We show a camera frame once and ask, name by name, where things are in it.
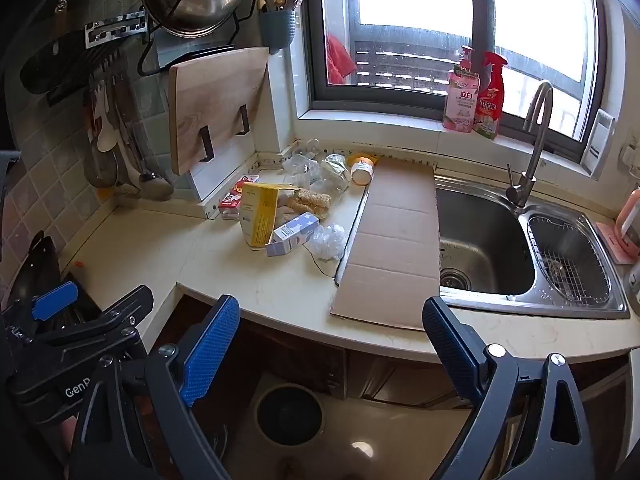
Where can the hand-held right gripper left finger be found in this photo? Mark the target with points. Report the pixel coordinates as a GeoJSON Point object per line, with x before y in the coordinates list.
{"type": "Point", "coordinates": [210, 350]}

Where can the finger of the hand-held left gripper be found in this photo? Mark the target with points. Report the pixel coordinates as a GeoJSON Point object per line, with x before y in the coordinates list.
{"type": "Point", "coordinates": [125, 307]}
{"type": "Point", "coordinates": [55, 301]}

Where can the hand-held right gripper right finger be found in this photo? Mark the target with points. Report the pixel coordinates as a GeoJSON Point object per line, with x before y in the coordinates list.
{"type": "Point", "coordinates": [450, 350]}

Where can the round beige trash bin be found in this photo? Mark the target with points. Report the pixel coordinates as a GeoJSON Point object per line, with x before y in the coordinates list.
{"type": "Point", "coordinates": [290, 415]}

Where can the red white strawberry carton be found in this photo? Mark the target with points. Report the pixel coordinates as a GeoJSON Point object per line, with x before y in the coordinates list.
{"type": "Point", "coordinates": [231, 203]}

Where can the clear plastic bag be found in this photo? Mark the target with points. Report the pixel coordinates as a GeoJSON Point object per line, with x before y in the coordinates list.
{"type": "Point", "coordinates": [300, 167]}

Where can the stainless steel sink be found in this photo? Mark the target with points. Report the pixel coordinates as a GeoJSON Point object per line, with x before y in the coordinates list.
{"type": "Point", "coordinates": [480, 240]}

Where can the brown cardboard sheet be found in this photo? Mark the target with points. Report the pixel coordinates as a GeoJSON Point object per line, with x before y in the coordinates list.
{"type": "Point", "coordinates": [395, 240]}

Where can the steel skimmer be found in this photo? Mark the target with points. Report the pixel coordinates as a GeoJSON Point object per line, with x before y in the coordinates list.
{"type": "Point", "coordinates": [102, 170]}

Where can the yellow box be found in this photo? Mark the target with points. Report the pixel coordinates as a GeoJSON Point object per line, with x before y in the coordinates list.
{"type": "Point", "coordinates": [260, 210]}

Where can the crumpled white plastic wrapper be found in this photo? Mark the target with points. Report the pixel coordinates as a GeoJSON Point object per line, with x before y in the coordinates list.
{"type": "Point", "coordinates": [327, 240]}

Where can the white rice paddle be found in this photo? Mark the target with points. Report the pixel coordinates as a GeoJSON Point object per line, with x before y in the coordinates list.
{"type": "Point", "coordinates": [105, 135]}

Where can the steel faucet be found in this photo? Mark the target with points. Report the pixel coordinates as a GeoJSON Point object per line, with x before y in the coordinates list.
{"type": "Point", "coordinates": [520, 190]}

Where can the bread in plastic bag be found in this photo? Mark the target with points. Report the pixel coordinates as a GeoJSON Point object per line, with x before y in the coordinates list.
{"type": "Point", "coordinates": [310, 200]}

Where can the pink tray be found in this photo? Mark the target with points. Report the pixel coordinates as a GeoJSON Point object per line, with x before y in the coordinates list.
{"type": "Point", "coordinates": [612, 240]}

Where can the small orange lid jar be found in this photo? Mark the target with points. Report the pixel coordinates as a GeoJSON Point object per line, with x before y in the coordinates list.
{"type": "Point", "coordinates": [362, 170]}

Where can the clear plastic container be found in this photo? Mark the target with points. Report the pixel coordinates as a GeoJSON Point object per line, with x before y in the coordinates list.
{"type": "Point", "coordinates": [335, 175]}

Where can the pink container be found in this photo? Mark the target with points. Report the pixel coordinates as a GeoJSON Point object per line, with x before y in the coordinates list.
{"type": "Point", "coordinates": [630, 220]}

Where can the wooden cutting board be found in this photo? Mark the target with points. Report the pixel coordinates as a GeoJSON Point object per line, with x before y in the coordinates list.
{"type": "Point", "coordinates": [210, 100]}

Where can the black kitchen knife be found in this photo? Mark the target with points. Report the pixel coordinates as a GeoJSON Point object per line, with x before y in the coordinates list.
{"type": "Point", "coordinates": [55, 62]}

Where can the red spray bottle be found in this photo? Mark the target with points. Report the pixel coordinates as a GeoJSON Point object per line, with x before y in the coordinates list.
{"type": "Point", "coordinates": [490, 105]}

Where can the pink dish soap bottle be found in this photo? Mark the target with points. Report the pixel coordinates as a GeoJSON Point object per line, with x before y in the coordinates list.
{"type": "Point", "coordinates": [460, 100]}

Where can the white plastic slicer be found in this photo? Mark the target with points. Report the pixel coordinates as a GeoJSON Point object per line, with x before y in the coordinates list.
{"type": "Point", "coordinates": [599, 142]}

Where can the metal knife rack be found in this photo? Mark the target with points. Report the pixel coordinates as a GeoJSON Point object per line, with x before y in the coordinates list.
{"type": "Point", "coordinates": [115, 27]}

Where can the red cloth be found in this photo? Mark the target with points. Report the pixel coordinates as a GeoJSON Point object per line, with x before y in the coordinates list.
{"type": "Point", "coordinates": [340, 60]}

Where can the grey blue utensil holder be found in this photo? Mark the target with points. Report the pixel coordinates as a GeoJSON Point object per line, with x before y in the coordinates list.
{"type": "Point", "coordinates": [275, 30]}

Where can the black hook rail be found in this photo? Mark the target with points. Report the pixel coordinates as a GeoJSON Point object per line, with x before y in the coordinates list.
{"type": "Point", "coordinates": [65, 92]}

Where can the white wall socket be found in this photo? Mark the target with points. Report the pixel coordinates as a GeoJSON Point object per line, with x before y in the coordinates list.
{"type": "Point", "coordinates": [631, 157]}

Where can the dark grey window frame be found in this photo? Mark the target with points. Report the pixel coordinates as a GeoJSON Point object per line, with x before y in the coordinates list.
{"type": "Point", "coordinates": [315, 60]}

